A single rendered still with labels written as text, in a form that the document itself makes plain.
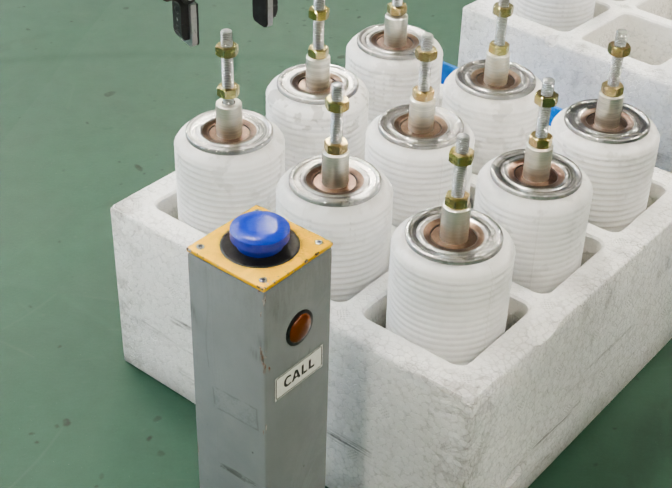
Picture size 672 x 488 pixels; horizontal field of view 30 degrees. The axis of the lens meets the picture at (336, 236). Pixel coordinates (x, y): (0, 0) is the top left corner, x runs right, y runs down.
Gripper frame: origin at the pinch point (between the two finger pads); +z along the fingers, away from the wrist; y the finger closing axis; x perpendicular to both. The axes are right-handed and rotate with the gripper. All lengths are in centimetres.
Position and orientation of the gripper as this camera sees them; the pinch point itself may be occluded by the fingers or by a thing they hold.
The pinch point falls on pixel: (226, 18)
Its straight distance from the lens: 103.9
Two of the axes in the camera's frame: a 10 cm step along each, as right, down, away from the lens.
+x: -5.6, -4.8, 6.7
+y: 8.3, -3.0, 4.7
